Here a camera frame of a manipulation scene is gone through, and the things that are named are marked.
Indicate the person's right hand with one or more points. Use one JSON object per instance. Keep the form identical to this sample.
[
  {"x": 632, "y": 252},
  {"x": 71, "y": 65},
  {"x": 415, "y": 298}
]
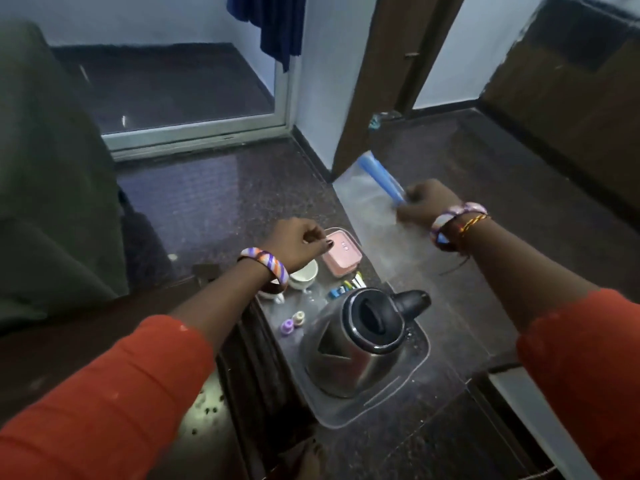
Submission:
[{"x": 430, "y": 200}]

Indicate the person's left hand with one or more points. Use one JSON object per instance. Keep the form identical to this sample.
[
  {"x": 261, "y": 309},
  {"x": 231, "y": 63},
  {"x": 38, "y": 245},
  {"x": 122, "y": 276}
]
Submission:
[{"x": 290, "y": 244}]

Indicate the person's right fingers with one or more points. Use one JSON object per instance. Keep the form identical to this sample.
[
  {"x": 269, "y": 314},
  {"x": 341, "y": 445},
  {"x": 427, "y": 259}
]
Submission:
[{"x": 406, "y": 207}]

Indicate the person's left thumb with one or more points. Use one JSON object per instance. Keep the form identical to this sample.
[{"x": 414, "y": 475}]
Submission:
[{"x": 322, "y": 244}]

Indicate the clear zip bag blue seal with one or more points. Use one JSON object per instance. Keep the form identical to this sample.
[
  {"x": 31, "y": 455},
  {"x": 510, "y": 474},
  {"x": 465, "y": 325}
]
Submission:
[{"x": 372, "y": 214}]

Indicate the person's left forearm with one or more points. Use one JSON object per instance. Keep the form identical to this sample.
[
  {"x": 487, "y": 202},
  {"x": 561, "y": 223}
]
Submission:
[{"x": 225, "y": 307}]

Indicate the person's right forearm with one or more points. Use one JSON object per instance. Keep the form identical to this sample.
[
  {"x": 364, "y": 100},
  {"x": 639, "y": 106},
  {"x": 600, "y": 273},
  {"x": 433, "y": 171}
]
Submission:
[{"x": 525, "y": 277}]

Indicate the pink lidded food container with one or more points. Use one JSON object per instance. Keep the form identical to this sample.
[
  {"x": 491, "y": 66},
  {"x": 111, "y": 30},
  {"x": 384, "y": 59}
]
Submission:
[{"x": 342, "y": 254}]

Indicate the white ceramic cup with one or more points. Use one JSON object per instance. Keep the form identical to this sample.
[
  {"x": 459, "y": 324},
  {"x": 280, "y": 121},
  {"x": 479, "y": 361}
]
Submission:
[{"x": 305, "y": 275}]

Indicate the striped purple white bangle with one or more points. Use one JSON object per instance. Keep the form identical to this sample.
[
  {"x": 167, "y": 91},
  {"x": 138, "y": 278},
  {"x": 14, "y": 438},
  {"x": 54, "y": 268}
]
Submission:
[{"x": 445, "y": 224}]

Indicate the bunch of colourful sachets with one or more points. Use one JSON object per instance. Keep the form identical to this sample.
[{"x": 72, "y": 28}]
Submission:
[{"x": 345, "y": 289}]

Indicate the striped orange purple bangle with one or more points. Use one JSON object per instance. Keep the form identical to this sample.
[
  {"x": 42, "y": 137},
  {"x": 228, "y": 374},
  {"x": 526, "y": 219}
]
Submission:
[{"x": 272, "y": 264}]

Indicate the small yellow creamer pod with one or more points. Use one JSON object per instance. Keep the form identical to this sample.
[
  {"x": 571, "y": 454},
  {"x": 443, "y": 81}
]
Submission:
[{"x": 299, "y": 318}]

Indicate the small purple creamer pod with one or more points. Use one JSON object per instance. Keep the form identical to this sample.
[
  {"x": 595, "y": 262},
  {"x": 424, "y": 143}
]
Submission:
[{"x": 287, "y": 327}]

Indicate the clear plastic bottle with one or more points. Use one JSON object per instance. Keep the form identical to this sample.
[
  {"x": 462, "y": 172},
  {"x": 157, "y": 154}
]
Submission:
[{"x": 382, "y": 119}]

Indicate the stainless steel electric kettle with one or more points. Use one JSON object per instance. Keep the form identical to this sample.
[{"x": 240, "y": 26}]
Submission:
[{"x": 350, "y": 344}]

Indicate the brown wooden door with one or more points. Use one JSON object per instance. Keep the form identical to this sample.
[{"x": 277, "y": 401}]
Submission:
[{"x": 385, "y": 69}]

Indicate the clear plastic tray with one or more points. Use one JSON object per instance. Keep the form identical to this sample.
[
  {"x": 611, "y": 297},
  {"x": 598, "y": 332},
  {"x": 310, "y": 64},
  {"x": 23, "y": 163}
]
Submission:
[{"x": 400, "y": 389}]

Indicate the dark brown wooden wardrobe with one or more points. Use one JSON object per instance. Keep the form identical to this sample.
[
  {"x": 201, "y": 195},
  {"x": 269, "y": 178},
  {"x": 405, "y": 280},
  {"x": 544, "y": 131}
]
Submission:
[{"x": 575, "y": 94}]

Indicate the person's foot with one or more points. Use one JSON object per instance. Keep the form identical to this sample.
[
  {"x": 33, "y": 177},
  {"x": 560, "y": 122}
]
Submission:
[{"x": 310, "y": 462}]

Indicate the blue curtain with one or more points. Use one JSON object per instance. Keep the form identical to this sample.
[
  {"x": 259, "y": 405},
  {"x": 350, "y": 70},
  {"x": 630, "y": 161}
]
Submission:
[{"x": 272, "y": 22}]

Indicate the orange sleeve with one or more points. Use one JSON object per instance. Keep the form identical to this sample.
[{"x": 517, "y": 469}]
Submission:
[
  {"x": 590, "y": 374},
  {"x": 100, "y": 409}
]

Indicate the white panel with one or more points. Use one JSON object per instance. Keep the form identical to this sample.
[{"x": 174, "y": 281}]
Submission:
[{"x": 540, "y": 424}]

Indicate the dark green armchair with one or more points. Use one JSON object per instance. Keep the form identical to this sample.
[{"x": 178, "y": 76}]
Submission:
[{"x": 50, "y": 184}]

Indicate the white sliding door frame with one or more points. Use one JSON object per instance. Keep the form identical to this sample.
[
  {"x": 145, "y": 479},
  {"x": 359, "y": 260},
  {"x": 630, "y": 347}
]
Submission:
[{"x": 200, "y": 129}]

